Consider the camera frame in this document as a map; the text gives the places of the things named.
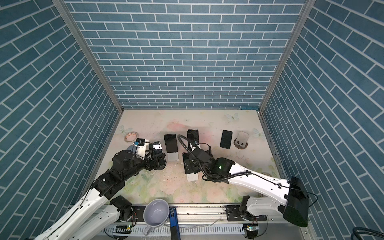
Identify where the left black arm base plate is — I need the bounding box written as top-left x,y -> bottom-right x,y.
119,205 -> 146,224

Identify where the aluminium front rail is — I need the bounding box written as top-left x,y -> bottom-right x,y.
101,202 -> 310,226

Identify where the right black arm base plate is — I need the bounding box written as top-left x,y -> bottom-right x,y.
224,205 -> 267,222

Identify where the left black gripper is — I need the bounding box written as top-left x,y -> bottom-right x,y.
122,149 -> 166,182

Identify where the white phone stand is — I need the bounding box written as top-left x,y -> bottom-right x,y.
167,153 -> 179,162
187,173 -> 199,182

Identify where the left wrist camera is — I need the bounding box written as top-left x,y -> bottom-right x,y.
135,138 -> 149,158

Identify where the roll of tape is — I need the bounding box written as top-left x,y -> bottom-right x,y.
124,132 -> 139,143

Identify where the white ceramic mug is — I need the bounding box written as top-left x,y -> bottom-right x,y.
143,199 -> 170,236

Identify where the blue handheld tool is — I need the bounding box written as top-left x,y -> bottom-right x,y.
169,207 -> 181,240

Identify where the phone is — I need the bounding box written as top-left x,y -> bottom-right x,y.
182,152 -> 201,175
164,134 -> 178,153
220,130 -> 233,149
187,129 -> 199,142

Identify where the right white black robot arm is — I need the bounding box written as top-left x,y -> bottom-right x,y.
187,147 -> 311,228

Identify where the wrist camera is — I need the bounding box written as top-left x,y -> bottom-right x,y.
135,138 -> 149,158
189,140 -> 200,151

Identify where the round black phone stand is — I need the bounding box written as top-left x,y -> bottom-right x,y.
152,159 -> 167,171

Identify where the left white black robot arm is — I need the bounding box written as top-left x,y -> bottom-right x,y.
36,142 -> 167,240

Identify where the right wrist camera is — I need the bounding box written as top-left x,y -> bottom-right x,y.
189,140 -> 200,151

